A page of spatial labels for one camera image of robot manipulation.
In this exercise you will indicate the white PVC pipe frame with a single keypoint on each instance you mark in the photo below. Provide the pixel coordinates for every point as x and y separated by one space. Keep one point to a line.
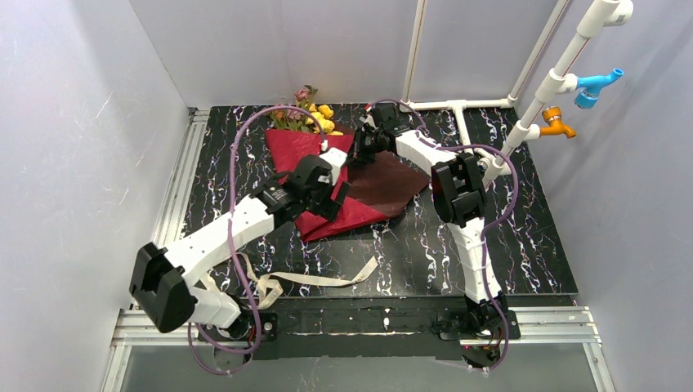
558 80

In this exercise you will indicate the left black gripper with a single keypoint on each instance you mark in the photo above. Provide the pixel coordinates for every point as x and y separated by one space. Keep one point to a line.
329 196

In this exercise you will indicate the beige ribbon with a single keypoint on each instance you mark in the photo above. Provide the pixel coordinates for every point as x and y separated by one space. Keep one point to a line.
269 288

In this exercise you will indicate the orange plastic faucet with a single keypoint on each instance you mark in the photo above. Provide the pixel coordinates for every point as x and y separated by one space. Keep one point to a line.
555 126

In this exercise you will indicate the aluminium rail frame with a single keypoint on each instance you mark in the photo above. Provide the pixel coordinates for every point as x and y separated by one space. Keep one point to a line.
559 343

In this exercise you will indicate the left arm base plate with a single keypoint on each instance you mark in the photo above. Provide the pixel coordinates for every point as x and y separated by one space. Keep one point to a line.
244 328

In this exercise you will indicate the blue plastic faucet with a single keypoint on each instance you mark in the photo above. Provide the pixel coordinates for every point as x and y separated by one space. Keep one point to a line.
590 87

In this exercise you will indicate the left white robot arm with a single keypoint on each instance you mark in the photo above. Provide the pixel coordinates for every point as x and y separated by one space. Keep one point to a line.
164 279

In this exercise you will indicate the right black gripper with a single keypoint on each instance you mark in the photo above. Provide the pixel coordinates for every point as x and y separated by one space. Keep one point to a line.
363 146

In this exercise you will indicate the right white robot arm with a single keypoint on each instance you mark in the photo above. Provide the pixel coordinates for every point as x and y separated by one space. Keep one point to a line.
456 183

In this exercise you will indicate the pink fake flower bunch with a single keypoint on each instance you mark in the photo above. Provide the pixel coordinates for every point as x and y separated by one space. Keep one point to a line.
291 119

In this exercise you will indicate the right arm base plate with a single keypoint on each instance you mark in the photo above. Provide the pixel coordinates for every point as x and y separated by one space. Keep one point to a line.
482 337

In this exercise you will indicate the yellow fake flower bunch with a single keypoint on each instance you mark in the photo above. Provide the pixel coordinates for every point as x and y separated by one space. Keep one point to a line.
324 114

